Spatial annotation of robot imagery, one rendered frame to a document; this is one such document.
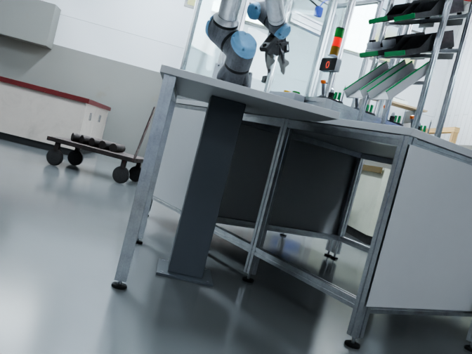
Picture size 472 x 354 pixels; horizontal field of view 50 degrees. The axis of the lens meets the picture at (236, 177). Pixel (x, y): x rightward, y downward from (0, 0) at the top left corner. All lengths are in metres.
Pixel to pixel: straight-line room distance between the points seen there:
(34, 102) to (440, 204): 5.81
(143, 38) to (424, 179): 7.74
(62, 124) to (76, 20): 2.95
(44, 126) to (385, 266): 5.71
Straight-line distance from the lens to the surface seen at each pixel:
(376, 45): 2.52
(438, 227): 2.25
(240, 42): 2.24
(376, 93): 2.42
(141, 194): 1.96
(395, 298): 2.17
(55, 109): 7.11
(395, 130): 2.04
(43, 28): 9.30
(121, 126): 9.28
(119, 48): 9.41
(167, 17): 9.46
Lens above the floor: 0.62
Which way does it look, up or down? 3 degrees down
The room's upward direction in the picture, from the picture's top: 14 degrees clockwise
